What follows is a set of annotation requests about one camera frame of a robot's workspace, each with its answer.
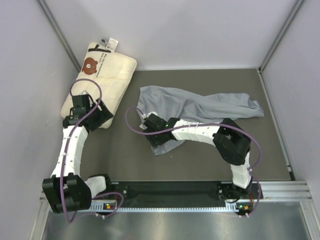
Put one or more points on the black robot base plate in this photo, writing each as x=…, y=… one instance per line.
x=218, y=190

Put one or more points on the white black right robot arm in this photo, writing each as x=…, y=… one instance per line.
x=233, y=146

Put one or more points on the cream bear print pillow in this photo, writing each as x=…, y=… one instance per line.
x=105, y=71

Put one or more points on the aluminium front frame rail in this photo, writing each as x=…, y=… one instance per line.
x=285, y=191

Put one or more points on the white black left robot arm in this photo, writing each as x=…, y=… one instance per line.
x=65, y=186

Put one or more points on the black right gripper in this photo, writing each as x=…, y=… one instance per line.
x=154, y=142

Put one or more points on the white pillow care tag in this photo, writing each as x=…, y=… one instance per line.
x=110, y=44

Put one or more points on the grey fabric pillowcase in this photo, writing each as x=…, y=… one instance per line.
x=168, y=102

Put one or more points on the left rear aluminium post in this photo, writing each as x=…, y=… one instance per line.
x=58, y=32

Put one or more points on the right rear aluminium post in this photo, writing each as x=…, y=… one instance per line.
x=281, y=33

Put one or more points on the aluminium post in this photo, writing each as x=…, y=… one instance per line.
x=58, y=32
x=281, y=33

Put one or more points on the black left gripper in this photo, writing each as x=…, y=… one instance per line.
x=104, y=115

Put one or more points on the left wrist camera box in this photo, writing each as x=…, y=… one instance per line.
x=81, y=104

